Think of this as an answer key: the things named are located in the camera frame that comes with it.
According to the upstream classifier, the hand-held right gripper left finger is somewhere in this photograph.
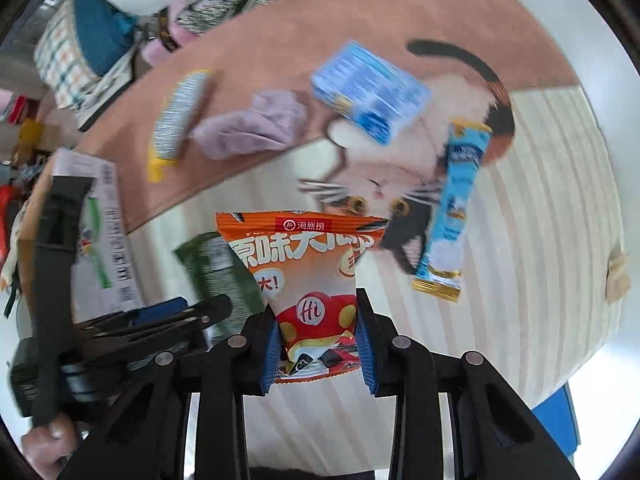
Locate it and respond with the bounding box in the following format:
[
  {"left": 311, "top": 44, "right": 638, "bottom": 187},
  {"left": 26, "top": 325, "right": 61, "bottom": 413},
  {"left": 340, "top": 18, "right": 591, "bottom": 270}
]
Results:
[{"left": 59, "top": 308, "right": 282, "bottom": 480}]

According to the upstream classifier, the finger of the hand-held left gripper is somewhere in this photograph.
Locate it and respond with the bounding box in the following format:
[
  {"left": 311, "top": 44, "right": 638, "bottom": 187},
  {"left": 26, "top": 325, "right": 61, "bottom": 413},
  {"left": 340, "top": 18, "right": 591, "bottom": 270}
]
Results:
[
  {"left": 75, "top": 296, "right": 190, "bottom": 333},
  {"left": 87, "top": 294, "right": 234, "bottom": 361}
]

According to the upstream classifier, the grey and yellow packet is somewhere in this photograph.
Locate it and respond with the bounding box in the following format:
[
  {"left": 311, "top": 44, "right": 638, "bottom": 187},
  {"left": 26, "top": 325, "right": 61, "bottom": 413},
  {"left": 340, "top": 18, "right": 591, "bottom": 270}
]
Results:
[{"left": 146, "top": 70, "right": 212, "bottom": 184}]

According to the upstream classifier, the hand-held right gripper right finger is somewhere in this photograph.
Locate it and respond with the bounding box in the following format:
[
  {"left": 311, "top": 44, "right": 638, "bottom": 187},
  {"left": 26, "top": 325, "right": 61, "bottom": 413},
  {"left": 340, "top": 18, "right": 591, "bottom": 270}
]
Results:
[{"left": 354, "top": 287, "right": 581, "bottom": 480}]

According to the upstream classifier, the tan paper scrap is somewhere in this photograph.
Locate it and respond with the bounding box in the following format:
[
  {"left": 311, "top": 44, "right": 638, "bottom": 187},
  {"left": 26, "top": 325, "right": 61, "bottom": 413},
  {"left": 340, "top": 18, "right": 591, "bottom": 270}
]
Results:
[{"left": 604, "top": 246, "right": 632, "bottom": 304}]

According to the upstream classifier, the plaid storage bag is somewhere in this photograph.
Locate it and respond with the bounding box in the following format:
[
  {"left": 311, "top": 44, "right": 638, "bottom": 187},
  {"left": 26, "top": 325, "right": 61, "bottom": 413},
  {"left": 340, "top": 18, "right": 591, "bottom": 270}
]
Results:
[{"left": 34, "top": 0, "right": 137, "bottom": 132}]

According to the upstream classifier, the green snack packet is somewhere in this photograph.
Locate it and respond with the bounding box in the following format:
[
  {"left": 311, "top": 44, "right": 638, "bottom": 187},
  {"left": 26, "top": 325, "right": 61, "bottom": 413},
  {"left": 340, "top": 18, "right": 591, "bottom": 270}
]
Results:
[{"left": 172, "top": 232, "right": 268, "bottom": 347}]

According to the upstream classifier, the light blue carton box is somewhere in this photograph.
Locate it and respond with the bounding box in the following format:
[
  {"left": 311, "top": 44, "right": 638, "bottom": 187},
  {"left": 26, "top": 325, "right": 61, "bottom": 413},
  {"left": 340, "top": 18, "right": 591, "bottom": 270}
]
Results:
[{"left": 310, "top": 40, "right": 433, "bottom": 147}]

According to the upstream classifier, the cat print mat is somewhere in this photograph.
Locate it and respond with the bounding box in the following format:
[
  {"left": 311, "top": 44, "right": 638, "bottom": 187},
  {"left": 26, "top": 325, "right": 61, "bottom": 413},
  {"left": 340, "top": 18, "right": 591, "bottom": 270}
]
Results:
[{"left": 75, "top": 0, "right": 632, "bottom": 413}]

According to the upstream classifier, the pink soft item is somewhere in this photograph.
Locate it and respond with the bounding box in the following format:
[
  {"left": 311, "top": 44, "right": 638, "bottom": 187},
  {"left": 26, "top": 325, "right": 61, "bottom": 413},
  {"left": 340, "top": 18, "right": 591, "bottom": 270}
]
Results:
[{"left": 139, "top": 2, "right": 198, "bottom": 67}]

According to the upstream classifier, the person's left hand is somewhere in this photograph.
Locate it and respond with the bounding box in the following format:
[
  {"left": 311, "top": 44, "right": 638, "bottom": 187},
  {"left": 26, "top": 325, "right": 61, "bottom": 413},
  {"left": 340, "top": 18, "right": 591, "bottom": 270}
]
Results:
[{"left": 21, "top": 406, "right": 83, "bottom": 480}]

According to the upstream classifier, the orange snack packet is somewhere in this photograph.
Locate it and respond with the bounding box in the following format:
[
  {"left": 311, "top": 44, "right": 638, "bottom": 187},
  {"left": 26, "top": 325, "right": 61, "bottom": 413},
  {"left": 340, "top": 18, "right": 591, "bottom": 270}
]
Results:
[{"left": 215, "top": 210, "right": 391, "bottom": 384}]

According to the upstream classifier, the mauve cloth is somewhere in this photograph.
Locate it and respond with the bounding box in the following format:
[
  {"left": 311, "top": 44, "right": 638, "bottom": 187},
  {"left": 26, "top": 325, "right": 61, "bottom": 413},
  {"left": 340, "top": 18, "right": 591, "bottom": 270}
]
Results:
[{"left": 192, "top": 90, "right": 309, "bottom": 162}]

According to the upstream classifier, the white box with green print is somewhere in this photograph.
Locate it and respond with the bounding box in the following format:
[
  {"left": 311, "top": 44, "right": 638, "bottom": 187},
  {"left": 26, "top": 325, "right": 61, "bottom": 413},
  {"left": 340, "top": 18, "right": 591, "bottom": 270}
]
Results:
[{"left": 50, "top": 149, "right": 144, "bottom": 322}]

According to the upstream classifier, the blue flat object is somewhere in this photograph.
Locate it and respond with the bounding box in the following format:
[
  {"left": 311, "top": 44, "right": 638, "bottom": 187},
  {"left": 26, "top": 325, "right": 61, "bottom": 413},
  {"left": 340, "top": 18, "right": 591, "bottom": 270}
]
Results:
[{"left": 531, "top": 384, "right": 584, "bottom": 462}]

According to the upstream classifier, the blue stick snack packet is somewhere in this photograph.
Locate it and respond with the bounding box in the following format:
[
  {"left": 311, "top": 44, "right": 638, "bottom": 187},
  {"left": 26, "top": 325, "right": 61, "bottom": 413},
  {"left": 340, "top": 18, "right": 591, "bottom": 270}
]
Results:
[{"left": 411, "top": 117, "right": 494, "bottom": 304}]

